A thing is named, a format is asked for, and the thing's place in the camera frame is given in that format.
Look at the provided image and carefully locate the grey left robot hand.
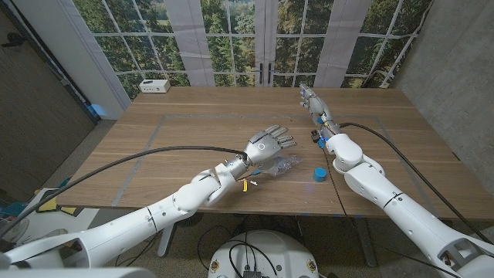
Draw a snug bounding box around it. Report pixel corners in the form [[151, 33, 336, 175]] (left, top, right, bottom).
[[243, 124, 298, 165]]

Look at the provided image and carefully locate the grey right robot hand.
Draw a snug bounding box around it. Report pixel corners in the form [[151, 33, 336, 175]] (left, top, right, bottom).
[[299, 83, 335, 129]]

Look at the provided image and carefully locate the clear plastic wrap sheet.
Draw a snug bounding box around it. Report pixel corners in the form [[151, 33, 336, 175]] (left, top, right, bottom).
[[265, 154, 304, 178]]

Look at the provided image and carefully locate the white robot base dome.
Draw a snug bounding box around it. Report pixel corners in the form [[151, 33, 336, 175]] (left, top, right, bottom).
[[208, 229, 321, 278]]

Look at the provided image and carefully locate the printed window backdrop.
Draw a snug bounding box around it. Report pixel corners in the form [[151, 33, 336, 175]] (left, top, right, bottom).
[[71, 0, 434, 102]]

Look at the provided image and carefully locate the white power strip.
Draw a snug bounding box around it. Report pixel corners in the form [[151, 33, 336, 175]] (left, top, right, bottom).
[[138, 78, 172, 94]]

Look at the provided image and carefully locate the white table leg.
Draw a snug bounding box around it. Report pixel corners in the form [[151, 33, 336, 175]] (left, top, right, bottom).
[[156, 223, 175, 259]]

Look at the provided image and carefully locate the grey table leg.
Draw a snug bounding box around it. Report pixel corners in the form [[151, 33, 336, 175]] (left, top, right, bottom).
[[352, 217, 378, 268]]

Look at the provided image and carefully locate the white mat with yellow patch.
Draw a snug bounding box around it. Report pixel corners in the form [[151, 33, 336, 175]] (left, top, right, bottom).
[[17, 187, 100, 244]]

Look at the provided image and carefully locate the white robot chest edge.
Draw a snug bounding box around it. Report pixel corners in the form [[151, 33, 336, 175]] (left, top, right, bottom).
[[0, 266, 156, 278]]

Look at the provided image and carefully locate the dark wooden door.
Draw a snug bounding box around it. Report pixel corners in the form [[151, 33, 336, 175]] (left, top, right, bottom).
[[0, 6, 98, 196]]

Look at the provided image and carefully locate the grey sneaker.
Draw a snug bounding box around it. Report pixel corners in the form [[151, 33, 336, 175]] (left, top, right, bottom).
[[21, 227, 69, 245], [0, 215, 30, 243]]

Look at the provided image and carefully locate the thin braided right arm cable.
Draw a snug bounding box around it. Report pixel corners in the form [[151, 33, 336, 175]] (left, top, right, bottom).
[[322, 148, 349, 218]]

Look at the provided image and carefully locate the black floor cable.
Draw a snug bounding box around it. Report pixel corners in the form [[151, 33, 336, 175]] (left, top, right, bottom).
[[196, 225, 235, 268]]

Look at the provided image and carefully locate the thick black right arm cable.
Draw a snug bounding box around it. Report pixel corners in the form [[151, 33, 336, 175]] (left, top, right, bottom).
[[339, 122, 494, 245]]

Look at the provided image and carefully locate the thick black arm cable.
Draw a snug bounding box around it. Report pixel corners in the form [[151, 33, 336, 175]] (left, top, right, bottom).
[[0, 145, 249, 239], [339, 122, 494, 245]]

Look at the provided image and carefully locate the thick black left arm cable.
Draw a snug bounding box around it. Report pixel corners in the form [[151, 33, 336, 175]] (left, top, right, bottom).
[[0, 145, 249, 239]]

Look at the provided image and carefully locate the black door handle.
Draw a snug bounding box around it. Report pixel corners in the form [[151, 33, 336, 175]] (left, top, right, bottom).
[[1, 31, 27, 49]]

